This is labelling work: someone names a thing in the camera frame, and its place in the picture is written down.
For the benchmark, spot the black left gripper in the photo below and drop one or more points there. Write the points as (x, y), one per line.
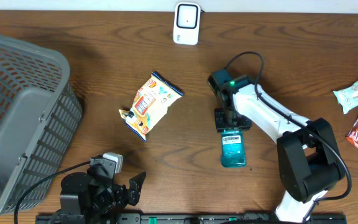
(135, 185)

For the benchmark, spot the grey plastic basket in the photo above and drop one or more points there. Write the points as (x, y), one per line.
(39, 116)

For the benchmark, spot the white barcode scanner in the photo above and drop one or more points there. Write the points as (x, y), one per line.
(186, 26)

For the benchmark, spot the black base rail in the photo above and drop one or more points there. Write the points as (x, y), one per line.
(137, 218)

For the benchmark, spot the teal mouthwash bottle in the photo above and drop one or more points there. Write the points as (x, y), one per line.
(233, 153)

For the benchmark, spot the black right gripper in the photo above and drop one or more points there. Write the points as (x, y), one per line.
(244, 124)

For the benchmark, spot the light teal wipes packet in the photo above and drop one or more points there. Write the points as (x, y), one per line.
(348, 97)

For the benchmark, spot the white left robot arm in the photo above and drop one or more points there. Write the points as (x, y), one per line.
(89, 197)

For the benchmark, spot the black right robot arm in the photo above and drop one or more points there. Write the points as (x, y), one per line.
(309, 160)

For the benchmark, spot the yellow snack bag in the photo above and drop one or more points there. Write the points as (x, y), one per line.
(150, 104)

